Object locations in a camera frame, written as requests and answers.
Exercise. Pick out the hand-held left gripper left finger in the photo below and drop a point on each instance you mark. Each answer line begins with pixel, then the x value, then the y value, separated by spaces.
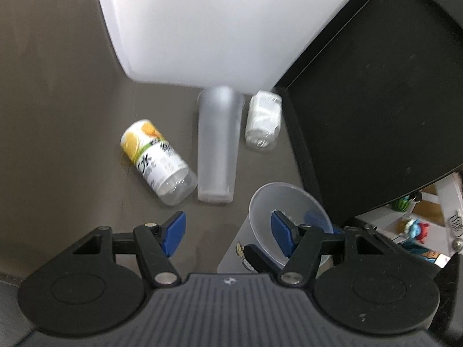
pixel 174 229

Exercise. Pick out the yellow label plastic bottle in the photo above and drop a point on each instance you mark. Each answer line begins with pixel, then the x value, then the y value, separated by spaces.
pixel 155 155

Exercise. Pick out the green toy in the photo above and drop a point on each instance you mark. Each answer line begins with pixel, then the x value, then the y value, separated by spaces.
pixel 405 203

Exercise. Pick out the black panel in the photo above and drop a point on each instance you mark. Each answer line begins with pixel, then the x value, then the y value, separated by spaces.
pixel 379 97

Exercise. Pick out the white plastic bin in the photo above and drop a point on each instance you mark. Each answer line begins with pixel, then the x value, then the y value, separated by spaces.
pixel 217 25

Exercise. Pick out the frosted plastic cup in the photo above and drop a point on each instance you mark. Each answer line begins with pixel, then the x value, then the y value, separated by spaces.
pixel 262 211
pixel 219 144

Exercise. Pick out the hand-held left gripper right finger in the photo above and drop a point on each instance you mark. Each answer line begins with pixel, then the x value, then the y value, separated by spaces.
pixel 281 231

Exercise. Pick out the blue and red toy figure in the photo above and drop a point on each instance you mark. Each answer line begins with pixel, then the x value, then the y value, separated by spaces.
pixel 414 228

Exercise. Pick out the small white label jar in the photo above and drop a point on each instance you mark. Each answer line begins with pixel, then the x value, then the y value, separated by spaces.
pixel 262 119

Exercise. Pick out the white frame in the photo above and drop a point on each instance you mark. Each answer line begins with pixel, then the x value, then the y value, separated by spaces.
pixel 450 202

